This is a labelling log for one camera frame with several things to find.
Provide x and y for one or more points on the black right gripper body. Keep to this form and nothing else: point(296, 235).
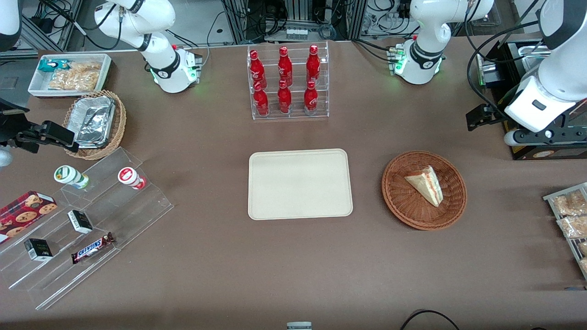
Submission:
point(8, 127)

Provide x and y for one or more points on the triangular sandwich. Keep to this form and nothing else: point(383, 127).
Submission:
point(427, 184)

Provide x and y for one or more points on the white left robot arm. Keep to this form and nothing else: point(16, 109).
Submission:
point(426, 50)

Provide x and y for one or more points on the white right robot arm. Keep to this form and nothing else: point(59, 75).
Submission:
point(160, 59)

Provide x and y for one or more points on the light wicker basket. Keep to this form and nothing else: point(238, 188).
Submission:
point(120, 123)

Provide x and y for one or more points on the grey snack display tray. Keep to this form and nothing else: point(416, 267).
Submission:
point(568, 247)

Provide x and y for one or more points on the brown round wicker basket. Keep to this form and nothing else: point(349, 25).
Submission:
point(403, 206)

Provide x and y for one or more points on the beige rectangular tray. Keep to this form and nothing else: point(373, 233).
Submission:
point(300, 184)

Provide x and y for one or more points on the green lid yogurt cup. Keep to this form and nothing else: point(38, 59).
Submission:
point(68, 175)

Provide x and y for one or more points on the stacked aluminium foil trays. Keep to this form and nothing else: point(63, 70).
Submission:
point(94, 121)

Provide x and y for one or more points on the black food warmer appliance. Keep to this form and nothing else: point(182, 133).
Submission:
point(527, 153)

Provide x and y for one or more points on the white plastic bin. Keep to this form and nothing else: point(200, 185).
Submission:
point(35, 87)

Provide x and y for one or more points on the clear bag of chips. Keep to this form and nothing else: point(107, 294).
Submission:
point(78, 77)

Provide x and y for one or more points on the red lid yogurt cup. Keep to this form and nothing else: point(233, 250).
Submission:
point(128, 176)

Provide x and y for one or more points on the clear bag of pastry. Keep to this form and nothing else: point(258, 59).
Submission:
point(568, 204)
point(574, 227)
point(583, 248)
point(584, 266)

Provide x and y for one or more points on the teal snack pack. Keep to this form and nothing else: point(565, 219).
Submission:
point(48, 65)

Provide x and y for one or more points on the steel food pan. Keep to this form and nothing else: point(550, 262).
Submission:
point(532, 49)

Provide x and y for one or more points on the small black carton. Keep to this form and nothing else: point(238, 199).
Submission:
point(38, 250)
point(80, 221)

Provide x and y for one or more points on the red cookie box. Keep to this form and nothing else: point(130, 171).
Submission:
point(23, 213)

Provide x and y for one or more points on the clear acrylic stepped shelf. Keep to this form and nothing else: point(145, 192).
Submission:
point(114, 215)

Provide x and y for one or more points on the Snickers chocolate bar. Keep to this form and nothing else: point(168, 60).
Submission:
point(91, 248)

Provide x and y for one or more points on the red cola bottle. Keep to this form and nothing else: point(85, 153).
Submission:
point(311, 100)
point(313, 64)
point(285, 100)
point(261, 101)
point(285, 66)
point(257, 68)

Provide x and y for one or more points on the clear acrylic bottle rack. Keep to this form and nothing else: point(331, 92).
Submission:
point(293, 117)

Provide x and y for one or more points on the white power strip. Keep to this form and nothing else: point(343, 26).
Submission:
point(296, 34)

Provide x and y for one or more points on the small grey device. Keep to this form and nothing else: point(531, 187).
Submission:
point(299, 326)

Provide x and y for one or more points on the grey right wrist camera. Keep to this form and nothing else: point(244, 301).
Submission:
point(4, 158)

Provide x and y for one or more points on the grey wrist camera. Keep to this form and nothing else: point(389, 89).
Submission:
point(4, 158)
point(511, 138)

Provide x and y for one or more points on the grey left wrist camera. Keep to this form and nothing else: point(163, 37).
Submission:
point(511, 138)

